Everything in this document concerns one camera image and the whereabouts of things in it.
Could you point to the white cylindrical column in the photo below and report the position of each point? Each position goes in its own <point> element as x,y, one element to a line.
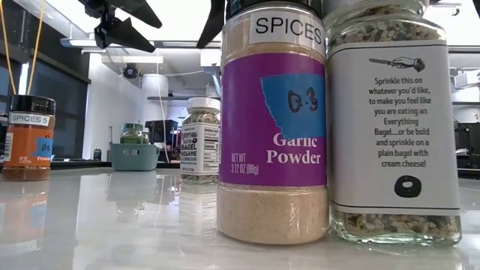
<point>154,97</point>

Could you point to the black aluminium table frame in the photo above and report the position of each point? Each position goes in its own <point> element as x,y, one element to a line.
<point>82,164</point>

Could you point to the purple-label garlic powder jar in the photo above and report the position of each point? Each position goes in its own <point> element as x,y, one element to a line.
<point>273,150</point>

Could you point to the black box on shelf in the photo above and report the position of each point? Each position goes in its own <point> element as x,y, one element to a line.
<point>162,131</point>

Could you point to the long ceiling light fixture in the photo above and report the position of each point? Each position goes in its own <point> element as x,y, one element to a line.
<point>172,44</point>

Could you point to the round black ceiling device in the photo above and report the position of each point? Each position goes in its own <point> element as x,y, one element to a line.
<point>131,71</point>

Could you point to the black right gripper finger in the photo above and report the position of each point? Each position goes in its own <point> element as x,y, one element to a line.
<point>213,20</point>

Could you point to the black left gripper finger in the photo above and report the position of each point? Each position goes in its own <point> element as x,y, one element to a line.
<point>144,11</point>
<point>123,35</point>

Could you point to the white-lid bagel seasoning jar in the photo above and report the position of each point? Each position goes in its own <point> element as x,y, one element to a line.
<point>393,131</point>
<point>200,142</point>

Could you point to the small dark bottle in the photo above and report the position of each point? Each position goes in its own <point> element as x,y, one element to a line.
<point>97,154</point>

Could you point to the blue-grey plastic bin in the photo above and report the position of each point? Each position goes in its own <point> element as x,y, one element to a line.
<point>135,157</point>

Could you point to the orange black-lid jar labelled five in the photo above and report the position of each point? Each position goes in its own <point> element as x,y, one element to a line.
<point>30,142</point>

